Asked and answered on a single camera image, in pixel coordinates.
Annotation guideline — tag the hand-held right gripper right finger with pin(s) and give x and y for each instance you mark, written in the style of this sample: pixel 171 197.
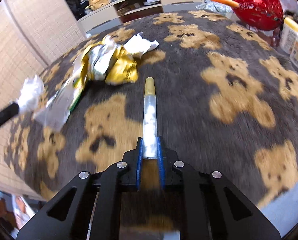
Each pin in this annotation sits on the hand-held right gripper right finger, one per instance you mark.
pixel 161 160

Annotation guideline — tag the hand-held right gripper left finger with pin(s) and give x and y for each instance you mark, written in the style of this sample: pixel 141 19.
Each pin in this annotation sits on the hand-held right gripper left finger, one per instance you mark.
pixel 139 160

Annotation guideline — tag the grey bear print blanket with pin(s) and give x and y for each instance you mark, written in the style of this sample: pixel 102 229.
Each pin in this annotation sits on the grey bear print blanket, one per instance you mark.
pixel 189 105

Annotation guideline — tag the camouflage cloth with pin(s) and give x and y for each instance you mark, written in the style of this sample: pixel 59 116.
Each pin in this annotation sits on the camouflage cloth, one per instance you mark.
pixel 214 7

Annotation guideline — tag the white bottle with yellow cap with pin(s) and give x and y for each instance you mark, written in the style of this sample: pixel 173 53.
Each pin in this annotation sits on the white bottle with yellow cap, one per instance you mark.
pixel 289 35

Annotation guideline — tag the gold yellow snack wrapper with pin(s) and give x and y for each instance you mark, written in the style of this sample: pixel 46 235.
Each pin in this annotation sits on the gold yellow snack wrapper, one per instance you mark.
pixel 121 70

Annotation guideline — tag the clear tube with gold cap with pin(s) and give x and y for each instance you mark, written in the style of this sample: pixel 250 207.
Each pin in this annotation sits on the clear tube with gold cap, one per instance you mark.
pixel 150 115

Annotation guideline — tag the printed paper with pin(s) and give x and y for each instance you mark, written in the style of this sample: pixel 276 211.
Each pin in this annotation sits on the printed paper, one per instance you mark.
pixel 22 215

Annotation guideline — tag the white tissue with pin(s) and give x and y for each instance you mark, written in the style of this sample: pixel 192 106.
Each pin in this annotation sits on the white tissue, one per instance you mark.
pixel 30 95

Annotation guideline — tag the crumpled silver white wrapper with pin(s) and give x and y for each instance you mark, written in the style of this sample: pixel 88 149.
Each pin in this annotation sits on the crumpled silver white wrapper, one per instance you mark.
pixel 99 60

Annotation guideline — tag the white green snack packet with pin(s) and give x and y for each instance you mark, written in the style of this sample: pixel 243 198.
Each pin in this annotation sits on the white green snack packet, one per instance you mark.
pixel 57 107

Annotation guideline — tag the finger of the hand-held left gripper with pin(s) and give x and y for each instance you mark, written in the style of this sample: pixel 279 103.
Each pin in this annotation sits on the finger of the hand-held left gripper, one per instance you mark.
pixel 3 117

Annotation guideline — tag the red openwork basket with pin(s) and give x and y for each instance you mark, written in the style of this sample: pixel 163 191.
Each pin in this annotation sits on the red openwork basket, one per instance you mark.
pixel 259 10

